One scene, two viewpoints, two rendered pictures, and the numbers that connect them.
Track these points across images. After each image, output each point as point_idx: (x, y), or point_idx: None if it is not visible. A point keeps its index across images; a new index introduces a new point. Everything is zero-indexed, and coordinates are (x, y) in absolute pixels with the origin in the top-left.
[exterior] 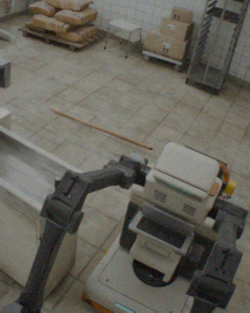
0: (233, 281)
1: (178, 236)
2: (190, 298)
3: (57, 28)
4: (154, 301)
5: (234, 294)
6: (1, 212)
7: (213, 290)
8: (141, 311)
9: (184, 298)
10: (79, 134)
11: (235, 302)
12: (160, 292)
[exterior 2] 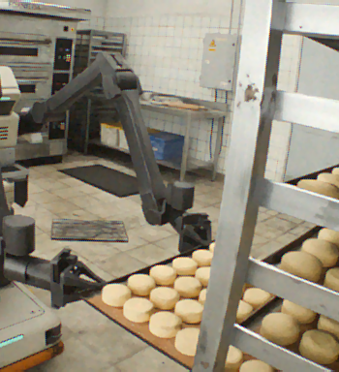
0: (27, 286)
1: (8, 168)
2: (29, 294)
3: None
4: (9, 317)
5: (41, 292)
6: None
7: (128, 77)
8: (13, 332)
9: (25, 296)
10: None
11: (50, 294)
12: (2, 309)
